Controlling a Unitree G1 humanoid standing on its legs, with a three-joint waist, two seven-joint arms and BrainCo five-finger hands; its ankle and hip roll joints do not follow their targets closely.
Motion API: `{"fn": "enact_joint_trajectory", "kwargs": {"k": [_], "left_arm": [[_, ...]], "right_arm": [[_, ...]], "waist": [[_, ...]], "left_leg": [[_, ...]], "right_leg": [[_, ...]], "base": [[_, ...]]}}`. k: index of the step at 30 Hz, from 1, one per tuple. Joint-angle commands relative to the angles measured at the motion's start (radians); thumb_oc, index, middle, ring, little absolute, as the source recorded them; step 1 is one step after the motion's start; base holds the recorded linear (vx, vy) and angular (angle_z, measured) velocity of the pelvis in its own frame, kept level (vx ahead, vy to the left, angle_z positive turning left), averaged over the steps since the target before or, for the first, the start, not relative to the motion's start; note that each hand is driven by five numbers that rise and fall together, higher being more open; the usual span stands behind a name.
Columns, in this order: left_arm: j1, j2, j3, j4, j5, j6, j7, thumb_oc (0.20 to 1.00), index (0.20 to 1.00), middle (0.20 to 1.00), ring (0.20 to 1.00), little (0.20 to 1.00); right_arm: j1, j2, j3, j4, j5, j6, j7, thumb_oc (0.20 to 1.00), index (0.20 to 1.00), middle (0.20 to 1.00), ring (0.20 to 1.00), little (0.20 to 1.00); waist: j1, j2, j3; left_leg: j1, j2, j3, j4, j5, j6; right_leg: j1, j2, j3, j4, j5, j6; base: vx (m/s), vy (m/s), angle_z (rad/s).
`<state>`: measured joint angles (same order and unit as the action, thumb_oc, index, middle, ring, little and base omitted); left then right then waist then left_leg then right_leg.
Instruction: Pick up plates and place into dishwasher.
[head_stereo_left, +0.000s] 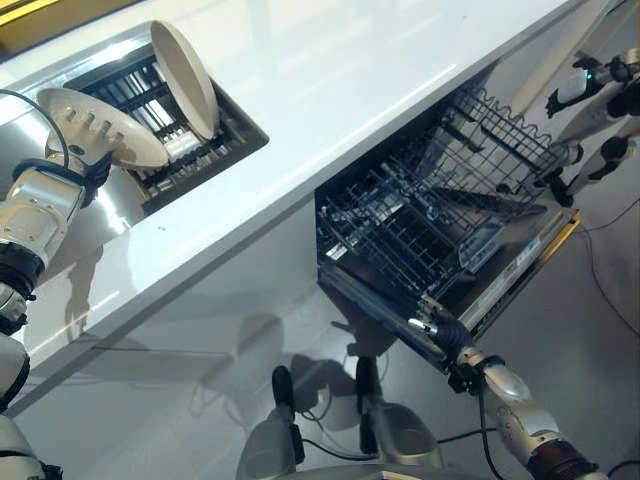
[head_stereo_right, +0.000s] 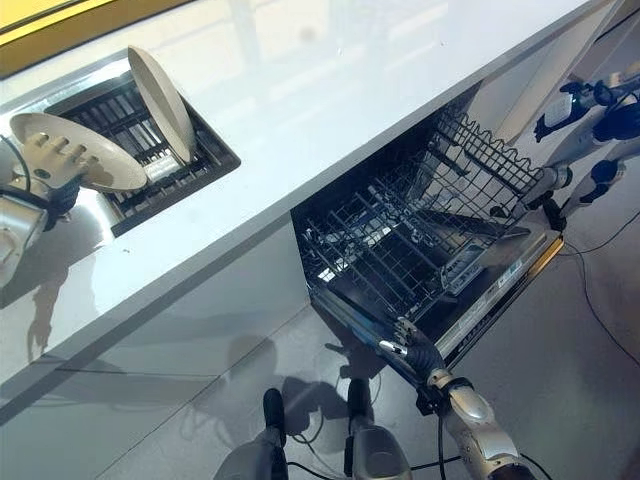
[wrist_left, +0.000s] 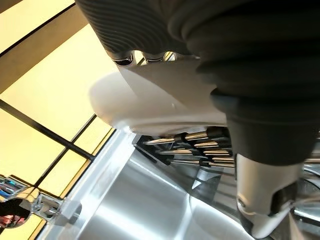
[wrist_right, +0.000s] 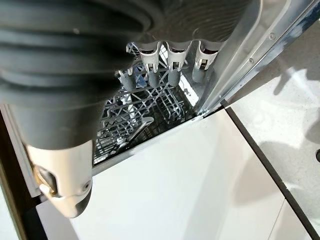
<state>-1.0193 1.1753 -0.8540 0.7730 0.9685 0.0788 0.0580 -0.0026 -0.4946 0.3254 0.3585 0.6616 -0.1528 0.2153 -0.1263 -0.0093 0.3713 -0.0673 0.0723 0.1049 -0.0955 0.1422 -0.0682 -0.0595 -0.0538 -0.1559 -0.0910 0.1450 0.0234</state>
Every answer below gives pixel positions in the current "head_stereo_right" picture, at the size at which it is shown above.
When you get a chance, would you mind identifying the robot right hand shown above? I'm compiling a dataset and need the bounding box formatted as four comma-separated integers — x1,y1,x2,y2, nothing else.
377,319,447,382

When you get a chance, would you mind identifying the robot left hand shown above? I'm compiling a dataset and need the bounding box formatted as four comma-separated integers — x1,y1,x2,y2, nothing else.
22,133,102,232

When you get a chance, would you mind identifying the beige round plate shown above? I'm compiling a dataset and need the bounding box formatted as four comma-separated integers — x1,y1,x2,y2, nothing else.
9,112,147,194
126,45,196,166

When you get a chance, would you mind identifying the open dishwasher door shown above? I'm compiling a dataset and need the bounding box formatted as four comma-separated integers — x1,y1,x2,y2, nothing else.
309,224,567,389

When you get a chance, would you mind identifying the steel sink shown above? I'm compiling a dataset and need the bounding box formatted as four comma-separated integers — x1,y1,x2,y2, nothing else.
0,52,242,311

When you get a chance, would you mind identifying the black dish drying rack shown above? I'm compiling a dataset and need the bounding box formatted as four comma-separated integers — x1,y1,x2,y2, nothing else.
44,74,242,238

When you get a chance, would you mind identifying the robot left leg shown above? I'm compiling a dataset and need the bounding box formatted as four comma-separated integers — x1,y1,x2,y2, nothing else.
213,387,290,480

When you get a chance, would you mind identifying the black wire dishwasher rack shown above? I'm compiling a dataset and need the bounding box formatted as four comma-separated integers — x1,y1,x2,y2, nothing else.
303,107,547,326

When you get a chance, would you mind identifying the yellow window frame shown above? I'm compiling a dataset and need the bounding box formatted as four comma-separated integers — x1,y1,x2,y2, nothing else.
0,0,197,77

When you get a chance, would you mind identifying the black floor cable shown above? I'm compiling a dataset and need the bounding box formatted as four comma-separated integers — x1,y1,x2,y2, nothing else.
562,219,640,364

